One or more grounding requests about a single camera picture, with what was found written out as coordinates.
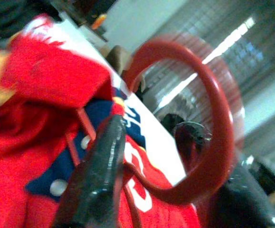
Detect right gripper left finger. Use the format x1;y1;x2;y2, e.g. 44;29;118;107
51;115;129;228

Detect red plastic hanger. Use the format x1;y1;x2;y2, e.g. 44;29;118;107
66;39;238;228

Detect red polo shirt navy collar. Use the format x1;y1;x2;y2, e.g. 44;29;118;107
0;14;202;228

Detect orange bottle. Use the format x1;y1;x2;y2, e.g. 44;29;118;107
91;13;109;31

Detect brown chair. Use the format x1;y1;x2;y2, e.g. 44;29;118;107
105;44;134;76

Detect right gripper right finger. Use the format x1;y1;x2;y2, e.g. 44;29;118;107
174;121;275;228

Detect white table black legs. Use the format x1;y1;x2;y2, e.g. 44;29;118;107
56;16;188;186

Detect grey curtain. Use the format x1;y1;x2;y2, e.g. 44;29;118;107
137;0;275;152

